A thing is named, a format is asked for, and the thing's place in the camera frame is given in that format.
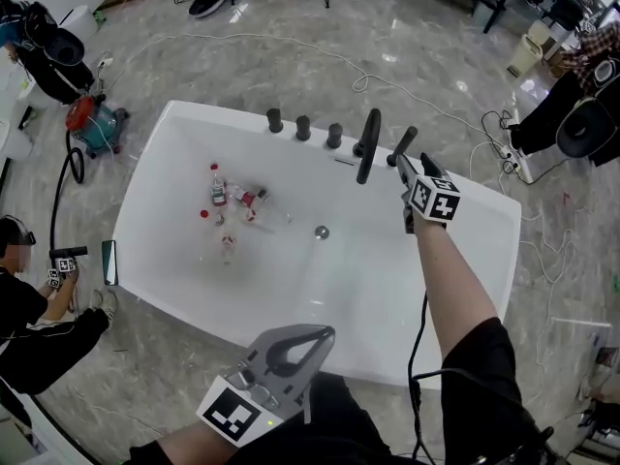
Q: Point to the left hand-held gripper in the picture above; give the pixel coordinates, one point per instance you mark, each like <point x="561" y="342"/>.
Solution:
<point x="232" y="410"/>

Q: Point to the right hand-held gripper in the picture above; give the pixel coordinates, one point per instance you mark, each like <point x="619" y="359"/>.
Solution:
<point x="433" y="201"/>

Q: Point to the black cylindrical handle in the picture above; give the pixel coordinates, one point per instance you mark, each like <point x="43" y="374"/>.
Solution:
<point x="404" y="144"/>

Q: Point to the person's right forearm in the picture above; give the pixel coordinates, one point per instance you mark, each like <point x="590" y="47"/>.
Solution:
<point x="445" y="279"/>

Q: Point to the person's left forearm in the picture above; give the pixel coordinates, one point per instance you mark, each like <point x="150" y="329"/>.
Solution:
<point x="194" y="446"/>

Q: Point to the white bathtub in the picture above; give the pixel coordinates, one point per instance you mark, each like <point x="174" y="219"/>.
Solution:
<point x="387" y="284"/>

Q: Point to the black curved faucet spout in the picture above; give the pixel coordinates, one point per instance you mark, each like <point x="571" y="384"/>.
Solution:
<point x="369" y="138"/>

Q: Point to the person's black shirt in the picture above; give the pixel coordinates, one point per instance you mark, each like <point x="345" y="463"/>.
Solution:
<point x="339" y="429"/>

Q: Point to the white power strip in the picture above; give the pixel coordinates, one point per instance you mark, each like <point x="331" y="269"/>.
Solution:
<point x="508" y="155"/>

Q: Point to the black faucet knob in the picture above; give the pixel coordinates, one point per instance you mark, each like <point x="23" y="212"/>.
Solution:
<point x="334" y="136"/>
<point x="303" y="128"/>
<point x="274" y="120"/>

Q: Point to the metal tub drain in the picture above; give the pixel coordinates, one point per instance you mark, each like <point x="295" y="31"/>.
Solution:
<point x="322" y="232"/>

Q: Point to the clear plastic bottle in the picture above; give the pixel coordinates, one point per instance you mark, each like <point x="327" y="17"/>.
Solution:
<point x="228" y="247"/>
<point x="273" y="222"/>

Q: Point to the small red white bottle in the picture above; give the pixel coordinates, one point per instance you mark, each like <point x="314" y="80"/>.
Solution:
<point x="250" y="216"/>

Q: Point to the beige trash bin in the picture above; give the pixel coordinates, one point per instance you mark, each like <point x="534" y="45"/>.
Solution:
<point x="537" y="29"/>
<point x="524" y="56"/>

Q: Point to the red label bottle black cap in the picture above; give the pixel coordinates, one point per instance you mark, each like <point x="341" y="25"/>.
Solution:
<point x="247" y="197"/>

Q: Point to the black shelf table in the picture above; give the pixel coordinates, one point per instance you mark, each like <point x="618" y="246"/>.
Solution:
<point x="495" y="15"/>

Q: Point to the clear bottle red label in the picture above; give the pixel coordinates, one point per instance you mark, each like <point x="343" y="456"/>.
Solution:
<point x="219" y="193"/>

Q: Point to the black smartphone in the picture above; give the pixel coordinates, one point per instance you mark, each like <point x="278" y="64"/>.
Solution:
<point x="109" y="264"/>

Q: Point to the white flat strip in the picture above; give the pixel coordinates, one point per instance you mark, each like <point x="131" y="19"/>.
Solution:
<point x="581" y="322"/>

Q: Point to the red teal vacuum cleaner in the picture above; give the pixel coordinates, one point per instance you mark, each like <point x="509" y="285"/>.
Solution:
<point x="97" y="124"/>

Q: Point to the white floor socket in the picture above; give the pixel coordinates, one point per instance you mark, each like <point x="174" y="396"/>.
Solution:
<point x="105" y="61"/>

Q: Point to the green plastic bottle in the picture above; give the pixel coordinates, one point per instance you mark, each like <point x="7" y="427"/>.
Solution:
<point x="100" y="17"/>

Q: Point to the white plastic bin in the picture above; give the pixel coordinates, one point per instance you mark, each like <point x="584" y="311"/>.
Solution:
<point x="80" y="20"/>

